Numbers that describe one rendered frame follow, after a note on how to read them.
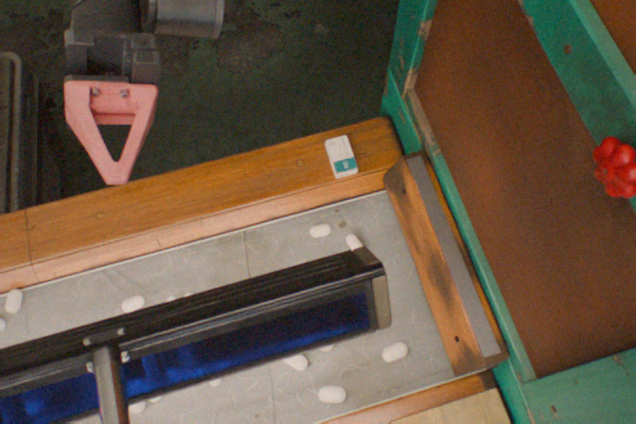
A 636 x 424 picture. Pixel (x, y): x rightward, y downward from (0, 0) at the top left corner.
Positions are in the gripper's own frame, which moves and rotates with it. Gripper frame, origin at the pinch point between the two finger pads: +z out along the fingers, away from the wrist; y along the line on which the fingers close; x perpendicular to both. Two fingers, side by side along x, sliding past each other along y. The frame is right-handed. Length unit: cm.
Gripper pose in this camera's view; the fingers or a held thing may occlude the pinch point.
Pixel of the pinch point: (116, 172)
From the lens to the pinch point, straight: 46.9
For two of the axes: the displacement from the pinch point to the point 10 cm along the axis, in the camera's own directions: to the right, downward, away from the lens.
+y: -3.2, 4.5, 8.3
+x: -9.3, 0.3, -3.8
